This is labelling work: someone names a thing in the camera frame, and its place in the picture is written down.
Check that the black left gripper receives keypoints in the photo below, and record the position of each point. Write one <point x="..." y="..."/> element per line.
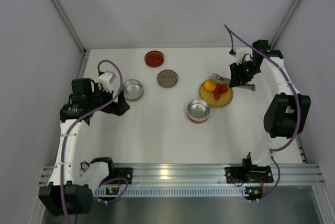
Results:
<point x="111" y="102"/>

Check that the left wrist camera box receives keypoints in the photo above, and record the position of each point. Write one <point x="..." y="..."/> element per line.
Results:
<point x="106" y="79"/>

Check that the slotted grey cable duct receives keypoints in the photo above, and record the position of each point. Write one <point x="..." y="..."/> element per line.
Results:
<point x="174" y="191"/>

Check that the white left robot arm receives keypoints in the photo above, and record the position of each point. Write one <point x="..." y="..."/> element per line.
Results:
<point x="67" y="191"/>

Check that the left corner aluminium post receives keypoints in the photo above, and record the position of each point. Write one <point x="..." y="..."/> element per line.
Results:
<point x="64" y="17"/>

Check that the red chicken wing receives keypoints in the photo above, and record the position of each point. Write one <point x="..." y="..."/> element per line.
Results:
<point x="223" y="89"/>

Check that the red round lid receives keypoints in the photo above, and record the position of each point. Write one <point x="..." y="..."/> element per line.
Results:
<point x="154" y="58"/>

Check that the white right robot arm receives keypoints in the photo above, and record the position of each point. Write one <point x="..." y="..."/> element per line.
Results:
<point x="287" y="113"/>

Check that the taupe round lid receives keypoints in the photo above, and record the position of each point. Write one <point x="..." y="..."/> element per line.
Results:
<point x="167" y="78"/>

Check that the red sausage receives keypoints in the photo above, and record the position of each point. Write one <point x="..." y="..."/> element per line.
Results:
<point x="217" y="91"/>

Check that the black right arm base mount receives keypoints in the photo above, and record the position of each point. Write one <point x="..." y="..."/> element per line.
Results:
<point x="239" y="175"/>

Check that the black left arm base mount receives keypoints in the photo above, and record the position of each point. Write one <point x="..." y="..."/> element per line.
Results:
<point x="124" y="172"/>

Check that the red steel lunch bowl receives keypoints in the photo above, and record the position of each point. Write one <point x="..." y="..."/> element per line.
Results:
<point x="198" y="111"/>

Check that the right corner aluminium post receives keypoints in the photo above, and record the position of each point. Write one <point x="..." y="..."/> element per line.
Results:
<point x="292" y="9"/>

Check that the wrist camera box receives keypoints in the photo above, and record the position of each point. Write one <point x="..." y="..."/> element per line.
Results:
<point x="238" y="53"/>
<point x="106" y="79"/>

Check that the corner aluminium post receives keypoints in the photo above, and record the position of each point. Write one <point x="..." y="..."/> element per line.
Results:
<point x="292" y="9"/>
<point x="64" y="17"/>

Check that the orange fruit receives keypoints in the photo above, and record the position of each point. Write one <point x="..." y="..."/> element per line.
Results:
<point x="209" y="86"/>

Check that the round bamboo tray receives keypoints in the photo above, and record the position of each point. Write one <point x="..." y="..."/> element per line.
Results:
<point x="214" y="101"/>

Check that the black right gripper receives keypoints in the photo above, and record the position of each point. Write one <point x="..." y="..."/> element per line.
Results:
<point x="238" y="71"/>

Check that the aluminium front rail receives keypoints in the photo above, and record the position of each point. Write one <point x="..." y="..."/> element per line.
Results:
<point x="215" y="174"/>

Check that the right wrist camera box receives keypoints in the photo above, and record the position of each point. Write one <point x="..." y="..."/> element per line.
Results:
<point x="238" y="53"/>

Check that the steel food tongs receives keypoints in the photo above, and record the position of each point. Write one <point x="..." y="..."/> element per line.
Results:
<point x="231" y="83"/>

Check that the taupe steel lunch bowl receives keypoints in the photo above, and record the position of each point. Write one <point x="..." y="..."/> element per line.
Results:
<point x="133" y="90"/>

